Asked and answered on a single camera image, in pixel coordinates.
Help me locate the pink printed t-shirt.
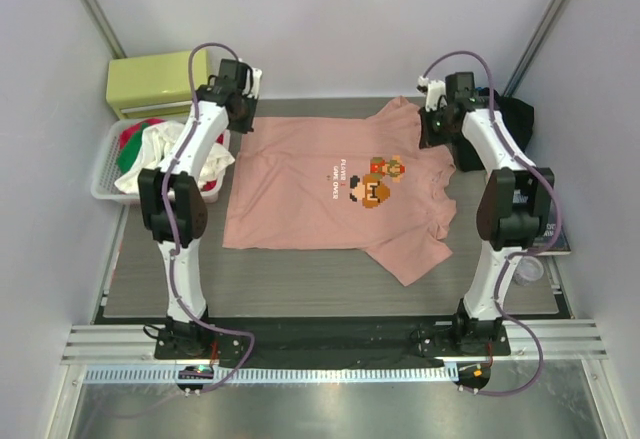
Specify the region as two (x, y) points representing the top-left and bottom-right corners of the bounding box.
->
(223, 97), (456, 286)

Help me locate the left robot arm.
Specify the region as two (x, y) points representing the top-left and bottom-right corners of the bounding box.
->
(138, 59), (262, 359)

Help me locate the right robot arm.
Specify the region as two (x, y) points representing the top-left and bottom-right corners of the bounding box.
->
(417, 72), (554, 355)

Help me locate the black folded t-shirt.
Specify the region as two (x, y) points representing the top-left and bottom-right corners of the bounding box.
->
(452, 96), (536, 174)

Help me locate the yellow-green drawer box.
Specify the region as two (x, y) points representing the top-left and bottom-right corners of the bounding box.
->
(106, 51), (192, 120)

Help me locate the white t-shirt in basket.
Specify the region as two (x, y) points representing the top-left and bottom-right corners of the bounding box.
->
(113, 122), (236, 194)

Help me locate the red green garment in basket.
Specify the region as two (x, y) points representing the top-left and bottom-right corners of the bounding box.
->
(115, 118), (226, 200)

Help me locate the white plastic basket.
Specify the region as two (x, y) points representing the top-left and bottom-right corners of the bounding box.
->
(91, 119), (231, 205)

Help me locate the clear plastic cup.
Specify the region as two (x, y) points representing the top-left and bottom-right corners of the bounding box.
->
(513, 256), (545, 286)

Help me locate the dark blue book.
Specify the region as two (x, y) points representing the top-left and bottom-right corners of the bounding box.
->
(531, 206), (572, 256)

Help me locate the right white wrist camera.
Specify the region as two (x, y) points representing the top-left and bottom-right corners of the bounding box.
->
(417, 76), (448, 112)

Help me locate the left aluminium corner post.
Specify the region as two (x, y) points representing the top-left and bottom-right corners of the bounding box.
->
(80, 0), (126, 59)

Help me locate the aluminium corner post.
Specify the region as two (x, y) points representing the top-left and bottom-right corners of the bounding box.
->
(80, 0), (126, 59)
(502, 0), (571, 97)

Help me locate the right aluminium corner post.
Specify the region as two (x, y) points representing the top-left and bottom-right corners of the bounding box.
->
(502, 0), (571, 97)

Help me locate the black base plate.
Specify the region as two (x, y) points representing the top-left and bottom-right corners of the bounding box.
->
(143, 316), (511, 370)

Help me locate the aluminium frame rail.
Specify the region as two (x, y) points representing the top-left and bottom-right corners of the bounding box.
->
(61, 319), (608, 365)

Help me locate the slotted cable duct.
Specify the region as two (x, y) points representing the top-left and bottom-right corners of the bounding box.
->
(84, 363), (458, 385)

